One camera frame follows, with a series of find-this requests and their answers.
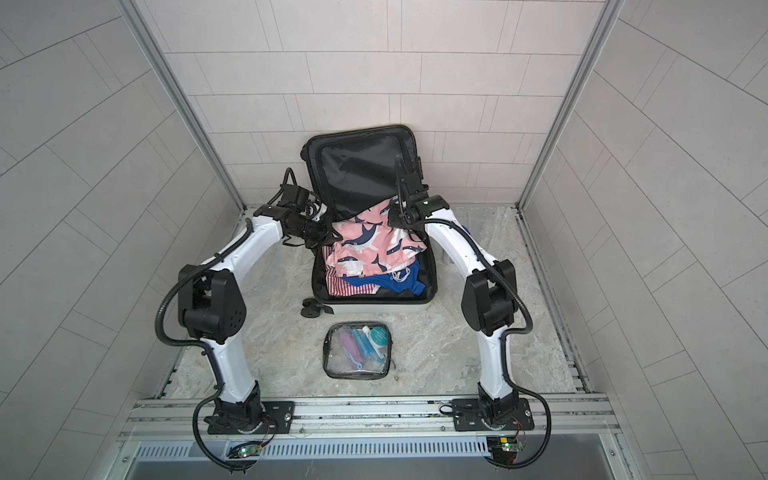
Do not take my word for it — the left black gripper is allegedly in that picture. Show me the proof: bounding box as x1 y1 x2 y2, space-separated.
288 213 344 248

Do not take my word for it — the pink shark print garment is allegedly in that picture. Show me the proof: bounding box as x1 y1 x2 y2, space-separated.
325 199 427 277

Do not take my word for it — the blue cloth garment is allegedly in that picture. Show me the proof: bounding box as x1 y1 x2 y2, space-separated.
341 260 426 296

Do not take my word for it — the red white striped garment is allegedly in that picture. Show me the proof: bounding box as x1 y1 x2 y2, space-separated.
325 268 380 297

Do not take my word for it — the clear toiletry pouch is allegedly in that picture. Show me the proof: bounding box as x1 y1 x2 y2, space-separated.
323 322 393 380

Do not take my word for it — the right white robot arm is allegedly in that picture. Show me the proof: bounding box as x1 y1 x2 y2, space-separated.
389 173 534 430

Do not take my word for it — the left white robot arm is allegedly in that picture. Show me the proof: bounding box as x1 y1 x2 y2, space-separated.
178 183 326 433

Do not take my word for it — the black open suitcase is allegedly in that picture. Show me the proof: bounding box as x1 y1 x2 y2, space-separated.
300 124 438 313

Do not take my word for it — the black suitcase wheel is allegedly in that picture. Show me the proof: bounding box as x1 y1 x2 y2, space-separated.
300 298 334 318

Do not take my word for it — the left green circuit board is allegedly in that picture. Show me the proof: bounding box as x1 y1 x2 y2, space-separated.
227 442 263 460

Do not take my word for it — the green circuit board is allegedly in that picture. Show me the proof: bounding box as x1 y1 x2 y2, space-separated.
227 442 263 460
486 436 526 466

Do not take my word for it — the right green circuit board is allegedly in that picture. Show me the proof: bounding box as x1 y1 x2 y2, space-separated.
486 436 526 466

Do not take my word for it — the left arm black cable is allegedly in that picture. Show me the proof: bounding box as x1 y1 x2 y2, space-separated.
154 166 301 475

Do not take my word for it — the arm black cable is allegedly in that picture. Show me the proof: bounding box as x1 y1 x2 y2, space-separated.
154 166 301 475
392 154 552 470

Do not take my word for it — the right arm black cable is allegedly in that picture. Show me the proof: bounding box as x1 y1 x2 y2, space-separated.
392 154 552 470

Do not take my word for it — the aluminium mounting rail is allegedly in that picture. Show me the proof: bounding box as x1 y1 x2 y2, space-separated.
116 392 622 442

